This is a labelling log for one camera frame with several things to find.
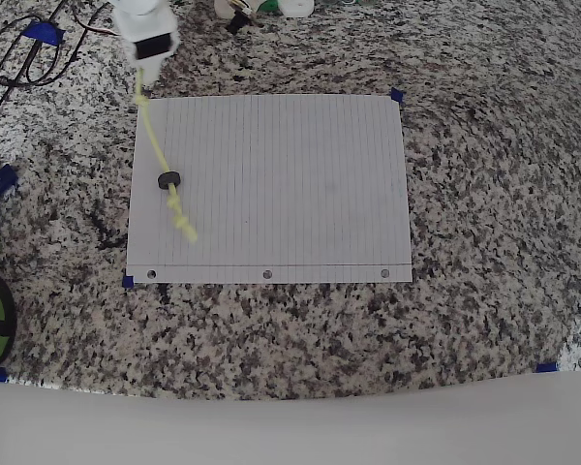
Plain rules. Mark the large blue tape piece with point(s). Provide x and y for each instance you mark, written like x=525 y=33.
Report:
x=43 y=33

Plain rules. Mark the black plug connector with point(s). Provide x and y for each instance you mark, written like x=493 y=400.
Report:
x=237 y=23

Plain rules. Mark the lined notebook paper sheet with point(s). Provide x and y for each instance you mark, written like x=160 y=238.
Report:
x=281 y=194

